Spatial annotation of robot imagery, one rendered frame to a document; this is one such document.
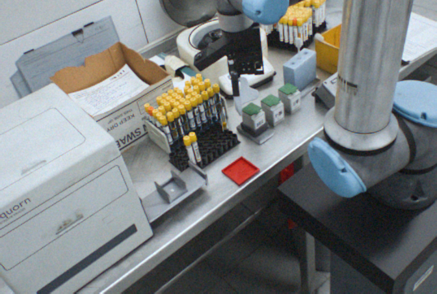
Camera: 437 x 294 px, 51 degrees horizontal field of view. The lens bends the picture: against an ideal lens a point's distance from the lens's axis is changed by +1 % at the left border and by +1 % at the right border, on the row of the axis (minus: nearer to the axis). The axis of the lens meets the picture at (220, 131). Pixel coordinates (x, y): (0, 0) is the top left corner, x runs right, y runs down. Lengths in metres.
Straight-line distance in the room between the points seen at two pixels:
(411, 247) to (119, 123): 0.74
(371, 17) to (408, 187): 0.42
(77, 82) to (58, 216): 0.64
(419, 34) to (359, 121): 0.89
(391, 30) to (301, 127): 0.64
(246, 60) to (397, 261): 0.51
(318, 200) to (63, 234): 0.50
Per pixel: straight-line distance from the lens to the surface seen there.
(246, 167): 1.14
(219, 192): 1.10
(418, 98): 0.86
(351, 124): 0.73
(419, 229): 0.96
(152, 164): 1.21
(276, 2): 0.88
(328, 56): 1.40
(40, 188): 0.84
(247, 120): 1.19
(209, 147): 1.18
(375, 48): 0.64
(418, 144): 0.84
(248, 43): 1.05
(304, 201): 0.97
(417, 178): 0.94
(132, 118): 1.24
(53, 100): 1.00
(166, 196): 1.05
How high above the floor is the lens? 1.69
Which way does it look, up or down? 41 degrees down
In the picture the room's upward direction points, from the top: 11 degrees counter-clockwise
